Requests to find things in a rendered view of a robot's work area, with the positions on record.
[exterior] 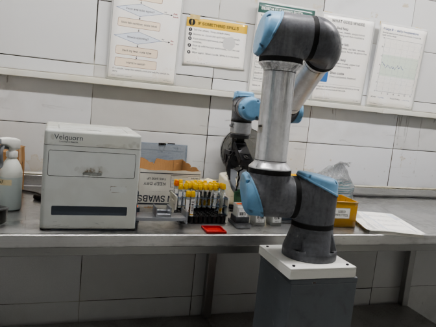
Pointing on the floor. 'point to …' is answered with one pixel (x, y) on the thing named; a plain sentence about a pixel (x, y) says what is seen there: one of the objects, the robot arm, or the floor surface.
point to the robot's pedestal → (302, 300)
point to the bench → (34, 250)
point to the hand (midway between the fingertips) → (235, 189)
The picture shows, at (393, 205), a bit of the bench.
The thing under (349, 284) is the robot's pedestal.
